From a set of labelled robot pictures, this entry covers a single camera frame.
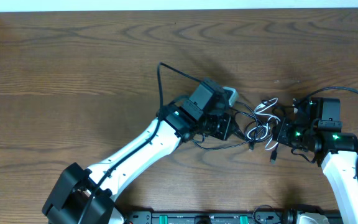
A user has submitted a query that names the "white usb cable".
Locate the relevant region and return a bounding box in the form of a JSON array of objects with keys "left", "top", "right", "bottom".
[{"left": 246, "top": 97, "right": 282, "bottom": 151}]

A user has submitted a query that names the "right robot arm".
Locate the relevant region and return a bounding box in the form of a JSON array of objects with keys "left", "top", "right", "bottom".
[{"left": 273, "top": 98, "right": 358, "bottom": 223}]

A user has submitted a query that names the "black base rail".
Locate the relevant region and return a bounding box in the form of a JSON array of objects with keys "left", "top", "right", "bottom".
[{"left": 124, "top": 205, "right": 344, "bottom": 224}]

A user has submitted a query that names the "black usb cable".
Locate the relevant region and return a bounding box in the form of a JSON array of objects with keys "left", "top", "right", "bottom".
[{"left": 191, "top": 99, "right": 295, "bottom": 165}]

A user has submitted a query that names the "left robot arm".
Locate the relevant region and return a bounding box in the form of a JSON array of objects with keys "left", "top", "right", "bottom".
[{"left": 42, "top": 78, "right": 238, "bottom": 223}]

